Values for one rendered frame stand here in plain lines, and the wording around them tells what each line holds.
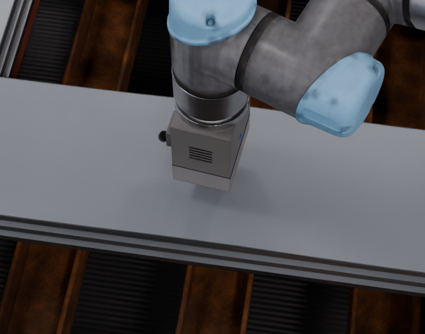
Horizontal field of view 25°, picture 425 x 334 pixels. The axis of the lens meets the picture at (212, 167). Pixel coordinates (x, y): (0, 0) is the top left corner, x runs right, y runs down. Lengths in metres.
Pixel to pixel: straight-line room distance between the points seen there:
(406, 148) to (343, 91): 0.33
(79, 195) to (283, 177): 0.23
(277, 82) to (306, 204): 0.28
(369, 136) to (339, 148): 0.04
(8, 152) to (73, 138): 0.07
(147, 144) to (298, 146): 0.17
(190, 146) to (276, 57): 0.19
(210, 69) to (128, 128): 0.29
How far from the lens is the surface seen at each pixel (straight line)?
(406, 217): 1.07
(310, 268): 1.05
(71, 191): 1.08
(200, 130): 0.94
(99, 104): 1.14
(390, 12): 0.87
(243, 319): 1.14
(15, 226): 1.08
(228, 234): 1.04
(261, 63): 0.82
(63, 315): 1.15
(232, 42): 0.83
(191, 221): 1.05
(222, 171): 0.99
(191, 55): 0.85
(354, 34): 0.84
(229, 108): 0.91
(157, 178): 1.08
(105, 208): 1.06
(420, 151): 1.12
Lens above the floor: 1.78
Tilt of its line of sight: 60 degrees down
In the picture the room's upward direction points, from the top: straight up
